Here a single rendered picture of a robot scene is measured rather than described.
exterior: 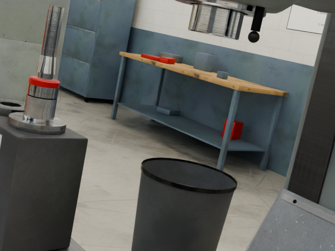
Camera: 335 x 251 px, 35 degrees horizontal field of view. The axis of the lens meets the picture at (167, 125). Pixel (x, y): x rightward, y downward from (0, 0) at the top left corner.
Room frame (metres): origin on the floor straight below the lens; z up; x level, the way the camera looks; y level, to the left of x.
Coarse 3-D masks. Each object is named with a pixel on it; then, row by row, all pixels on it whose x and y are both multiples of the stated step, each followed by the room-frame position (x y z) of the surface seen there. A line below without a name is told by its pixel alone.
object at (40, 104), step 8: (32, 88) 0.79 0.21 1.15; (40, 88) 0.79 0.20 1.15; (48, 88) 0.79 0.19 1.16; (56, 88) 0.80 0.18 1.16; (32, 96) 0.79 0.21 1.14; (40, 96) 0.79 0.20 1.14; (48, 96) 0.79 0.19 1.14; (56, 96) 0.81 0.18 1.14; (32, 104) 0.79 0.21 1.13; (40, 104) 0.79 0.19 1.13; (48, 104) 0.79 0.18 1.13; (24, 112) 0.80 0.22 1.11; (32, 112) 0.79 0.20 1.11; (40, 112) 0.79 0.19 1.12; (48, 112) 0.79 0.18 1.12; (32, 120) 0.79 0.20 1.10; (40, 120) 0.79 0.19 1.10; (48, 120) 0.80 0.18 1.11
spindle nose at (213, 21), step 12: (192, 12) 0.48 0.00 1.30; (204, 12) 0.47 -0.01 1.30; (216, 12) 0.47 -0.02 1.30; (228, 12) 0.47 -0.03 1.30; (240, 12) 0.48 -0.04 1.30; (192, 24) 0.48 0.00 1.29; (204, 24) 0.47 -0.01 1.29; (216, 24) 0.47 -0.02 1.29; (228, 24) 0.47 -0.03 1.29; (240, 24) 0.48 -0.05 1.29; (228, 36) 0.47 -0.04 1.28
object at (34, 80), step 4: (32, 76) 0.81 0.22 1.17; (36, 76) 0.82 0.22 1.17; (28, 80) 0.80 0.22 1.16; (32, 80) 0.79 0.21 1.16; (36, 80) 0.79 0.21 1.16; (40, 80) 0.79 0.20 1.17; (44, 80) 0.79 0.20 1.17; (48, 80) 0.80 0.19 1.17; (52, 80) 0.81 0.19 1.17; (56, 80) 0.82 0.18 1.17; (32, 84) 0.79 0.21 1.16; (36, 84) 0.79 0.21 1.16; (40, 84) 0.79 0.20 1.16; (44, 84) 0.79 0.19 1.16; (48, 84) 0.79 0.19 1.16; (52, 84) 0.79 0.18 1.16; (56, 84) 0.80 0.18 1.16
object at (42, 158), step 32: (0, 128) 0.77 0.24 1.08; (32, 128) 0.76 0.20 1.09; (64, 128) 0.80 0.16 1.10; (0, 160) 0.76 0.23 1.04; (32, 160) 0.74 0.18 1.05; (64, 160) 0.78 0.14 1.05; (0, 192) 0.74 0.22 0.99; (32, 192) 0.75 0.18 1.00; (64, 192) 0.79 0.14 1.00; (0, 224) 0.73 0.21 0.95; (32, 224) 0.75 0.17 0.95; (64, 224) 0.79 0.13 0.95
